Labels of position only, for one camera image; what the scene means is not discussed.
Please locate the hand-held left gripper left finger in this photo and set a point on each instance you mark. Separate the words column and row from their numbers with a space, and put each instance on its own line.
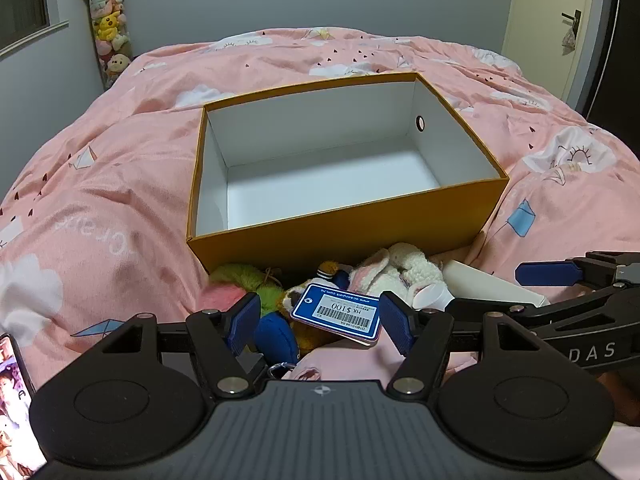
column 244, row 322

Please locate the blue sailor plush toy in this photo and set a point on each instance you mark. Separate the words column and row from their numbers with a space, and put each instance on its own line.
column 275, row 337

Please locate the blue barcode card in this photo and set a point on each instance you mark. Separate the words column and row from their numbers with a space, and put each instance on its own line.
column 335, row 312

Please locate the smartphone with photo case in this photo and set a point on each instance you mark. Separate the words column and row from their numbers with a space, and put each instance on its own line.
column 15, row 400

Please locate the cream door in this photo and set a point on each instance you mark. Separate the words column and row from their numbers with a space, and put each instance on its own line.
column 540, row 20

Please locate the yellow cardboard box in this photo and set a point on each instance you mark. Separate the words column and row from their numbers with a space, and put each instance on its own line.
column 325, row 235

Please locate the column of plush toys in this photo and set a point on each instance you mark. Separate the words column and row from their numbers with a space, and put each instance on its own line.
column 110, row 25

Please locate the silver keyring clip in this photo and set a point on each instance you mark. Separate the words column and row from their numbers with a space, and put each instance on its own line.
column 281, row 371

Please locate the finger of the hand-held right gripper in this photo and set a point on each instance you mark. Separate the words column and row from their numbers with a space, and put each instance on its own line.
column 545, row 272
column 475, row 307

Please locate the small hanging bag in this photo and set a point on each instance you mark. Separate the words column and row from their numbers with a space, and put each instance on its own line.
column 569, row 40

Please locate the white pink crochet bunny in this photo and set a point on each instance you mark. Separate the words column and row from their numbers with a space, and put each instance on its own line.
column 400, row 265

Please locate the green pink fluffy toy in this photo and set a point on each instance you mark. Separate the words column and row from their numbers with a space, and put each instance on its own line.
column 240, row 280

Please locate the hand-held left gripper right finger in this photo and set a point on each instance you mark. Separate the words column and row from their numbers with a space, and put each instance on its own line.
column 397, row 325

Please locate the pink printed blanket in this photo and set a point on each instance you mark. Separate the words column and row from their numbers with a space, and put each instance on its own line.
column 125, row 160

